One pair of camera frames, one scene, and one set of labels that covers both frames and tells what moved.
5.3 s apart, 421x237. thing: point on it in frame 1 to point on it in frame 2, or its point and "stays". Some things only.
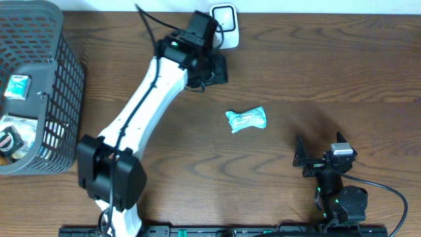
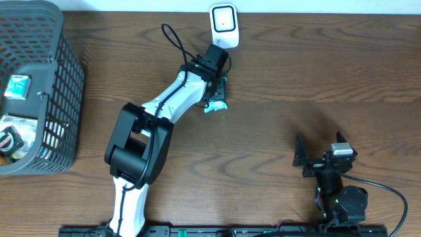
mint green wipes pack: [253, 118] to [214, 105]
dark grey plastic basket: [32, 42] stays
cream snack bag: [26, 127] stays
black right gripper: [314, 165] stays
